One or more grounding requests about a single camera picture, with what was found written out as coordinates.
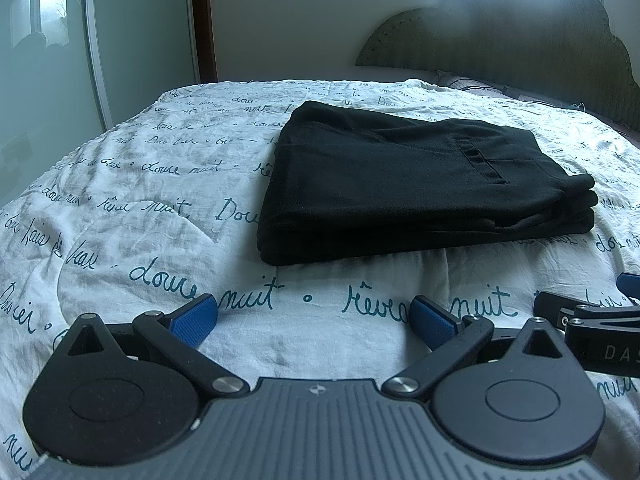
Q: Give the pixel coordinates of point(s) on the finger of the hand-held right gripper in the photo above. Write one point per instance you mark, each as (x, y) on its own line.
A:
(630, 282)
(555, 305)

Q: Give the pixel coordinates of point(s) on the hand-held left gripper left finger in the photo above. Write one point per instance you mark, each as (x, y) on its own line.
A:
(194, 321)

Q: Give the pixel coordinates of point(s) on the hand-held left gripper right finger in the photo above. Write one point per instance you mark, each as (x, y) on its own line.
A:
(434, 322)

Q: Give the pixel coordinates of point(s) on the black pants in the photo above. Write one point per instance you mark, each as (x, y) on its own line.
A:
(410, 185)

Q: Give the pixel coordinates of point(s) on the white script-printed blanket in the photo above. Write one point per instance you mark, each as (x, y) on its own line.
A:
(150, 200)

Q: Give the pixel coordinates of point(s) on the dark grey pillow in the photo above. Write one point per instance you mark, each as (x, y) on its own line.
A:
(470, 84)

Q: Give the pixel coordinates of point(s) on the scalloped upholstered headboard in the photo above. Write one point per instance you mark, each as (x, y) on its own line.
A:
(500, 35)

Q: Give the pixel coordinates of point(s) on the frosted glass sliding door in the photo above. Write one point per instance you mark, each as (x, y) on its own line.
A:
(55, 60)

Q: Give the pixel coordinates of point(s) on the brown wooden door frame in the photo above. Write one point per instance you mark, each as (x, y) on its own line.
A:
(202, 20)

